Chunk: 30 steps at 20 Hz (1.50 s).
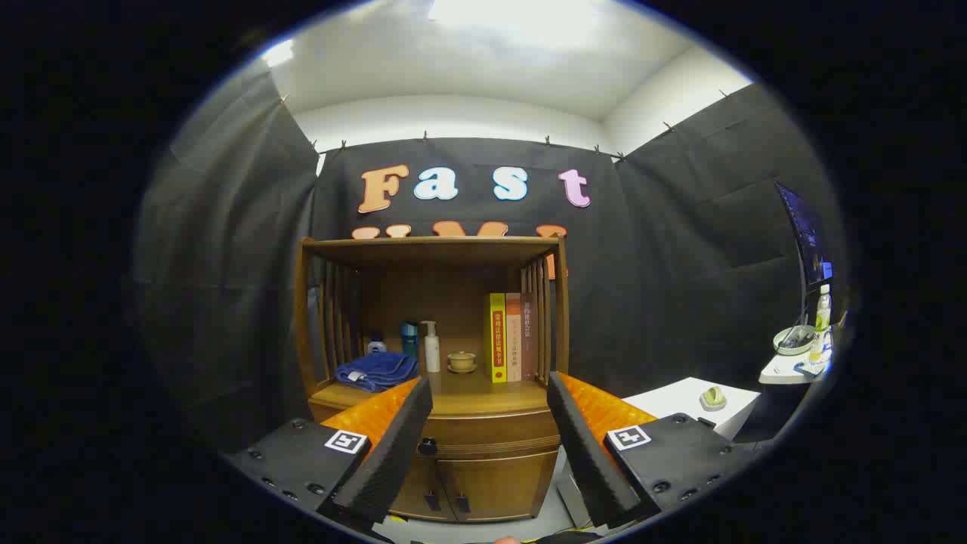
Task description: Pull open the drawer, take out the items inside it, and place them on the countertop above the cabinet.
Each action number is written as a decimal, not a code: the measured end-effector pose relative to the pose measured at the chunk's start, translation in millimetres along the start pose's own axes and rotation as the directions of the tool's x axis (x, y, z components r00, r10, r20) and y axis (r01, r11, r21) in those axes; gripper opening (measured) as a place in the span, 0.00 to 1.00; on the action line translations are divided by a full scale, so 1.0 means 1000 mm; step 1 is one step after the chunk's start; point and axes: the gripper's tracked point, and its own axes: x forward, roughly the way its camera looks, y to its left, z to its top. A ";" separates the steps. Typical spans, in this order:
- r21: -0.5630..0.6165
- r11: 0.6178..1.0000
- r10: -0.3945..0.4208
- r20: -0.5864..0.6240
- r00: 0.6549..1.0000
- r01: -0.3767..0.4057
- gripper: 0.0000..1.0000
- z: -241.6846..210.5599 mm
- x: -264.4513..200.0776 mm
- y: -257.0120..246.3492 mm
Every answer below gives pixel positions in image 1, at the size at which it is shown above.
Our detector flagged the brown book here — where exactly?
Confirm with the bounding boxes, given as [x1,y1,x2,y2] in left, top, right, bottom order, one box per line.
[521,293,539,381]

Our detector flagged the clear green drink bottle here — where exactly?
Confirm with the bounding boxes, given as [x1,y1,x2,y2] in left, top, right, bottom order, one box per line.
[810,284,833,364]

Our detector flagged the yellow book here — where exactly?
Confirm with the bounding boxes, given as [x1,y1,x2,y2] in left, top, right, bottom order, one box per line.
[484,293,508,384]

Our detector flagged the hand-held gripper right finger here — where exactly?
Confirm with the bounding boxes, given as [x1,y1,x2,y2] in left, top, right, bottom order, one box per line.
[545,370,757,529]

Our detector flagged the blue towel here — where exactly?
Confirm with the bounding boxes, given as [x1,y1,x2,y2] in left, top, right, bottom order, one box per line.
[335,351,419,393]

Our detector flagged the orange book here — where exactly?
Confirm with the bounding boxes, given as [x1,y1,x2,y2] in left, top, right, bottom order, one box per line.
[505,293,523,382]

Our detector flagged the white desk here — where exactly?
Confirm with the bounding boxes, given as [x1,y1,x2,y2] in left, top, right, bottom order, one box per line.
[759,332,841,386]

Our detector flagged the white bowl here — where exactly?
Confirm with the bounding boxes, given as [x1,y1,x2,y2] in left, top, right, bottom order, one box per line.
[773,325,817,356]

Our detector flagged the white storage unit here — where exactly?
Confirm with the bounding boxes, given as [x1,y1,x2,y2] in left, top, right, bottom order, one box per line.
[558,376,762,528]

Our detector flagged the wooden cabinet door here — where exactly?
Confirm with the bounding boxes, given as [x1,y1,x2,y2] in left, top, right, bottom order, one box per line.
[389,456,456,522]
[446,450,558,522]

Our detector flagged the white pump bottle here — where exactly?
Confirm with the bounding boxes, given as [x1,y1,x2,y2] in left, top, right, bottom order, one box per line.
[421,320,441,373]

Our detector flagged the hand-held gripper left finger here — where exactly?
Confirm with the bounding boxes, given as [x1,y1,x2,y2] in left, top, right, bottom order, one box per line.
[223,376,435,543]

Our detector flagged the computer monitor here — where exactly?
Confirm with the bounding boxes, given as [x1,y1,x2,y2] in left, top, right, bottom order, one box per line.
[774,181,834,289]

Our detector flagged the wooden cabinet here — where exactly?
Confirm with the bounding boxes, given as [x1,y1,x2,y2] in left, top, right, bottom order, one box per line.
[293,236,571,524]

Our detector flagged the wooden countertop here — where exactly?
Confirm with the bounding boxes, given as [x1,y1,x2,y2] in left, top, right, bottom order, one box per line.
[310,369,551,418]

